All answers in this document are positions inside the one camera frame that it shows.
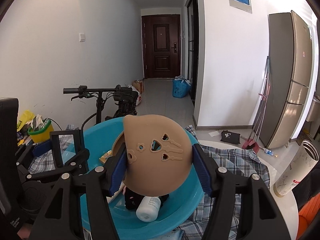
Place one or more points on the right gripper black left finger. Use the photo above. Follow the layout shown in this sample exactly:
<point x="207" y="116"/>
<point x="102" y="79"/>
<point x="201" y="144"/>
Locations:
<point x="60" y="216"/>

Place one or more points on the white round jar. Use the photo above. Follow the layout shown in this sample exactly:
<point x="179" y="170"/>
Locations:
<point x="148" y="209"/>

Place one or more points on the yellow green bin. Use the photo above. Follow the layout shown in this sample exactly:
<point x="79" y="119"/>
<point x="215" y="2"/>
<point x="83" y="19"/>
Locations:
<point x="42" y="134"/>

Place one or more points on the yellow plastic bag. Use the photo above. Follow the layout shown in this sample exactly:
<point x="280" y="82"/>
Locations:
<point x="26" y="117"/>

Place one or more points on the blue plaid cloth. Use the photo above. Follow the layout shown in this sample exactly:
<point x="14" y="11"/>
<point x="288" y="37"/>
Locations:
<point x="240" y="162"/>

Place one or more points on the blue plastic basin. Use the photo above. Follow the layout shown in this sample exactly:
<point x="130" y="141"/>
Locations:
<point x="176" y="209"/>

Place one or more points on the red dustpan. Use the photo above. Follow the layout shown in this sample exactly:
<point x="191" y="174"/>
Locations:
<point x="249" y="144"/>

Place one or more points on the white marbled paper roll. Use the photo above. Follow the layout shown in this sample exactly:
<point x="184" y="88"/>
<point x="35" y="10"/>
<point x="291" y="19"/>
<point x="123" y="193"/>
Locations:
<point x="303" y="162"/>

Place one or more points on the silver refrigerator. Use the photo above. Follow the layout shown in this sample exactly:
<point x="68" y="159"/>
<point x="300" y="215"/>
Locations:
<point x="290" y="57"/>

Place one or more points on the blue shopping bag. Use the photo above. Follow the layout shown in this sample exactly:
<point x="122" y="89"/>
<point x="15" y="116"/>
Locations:
<point x="180" y="87"/>

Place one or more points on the dark brown entry door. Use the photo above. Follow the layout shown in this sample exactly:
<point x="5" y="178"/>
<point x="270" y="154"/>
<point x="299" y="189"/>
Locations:
<point x="161" y="46"/>

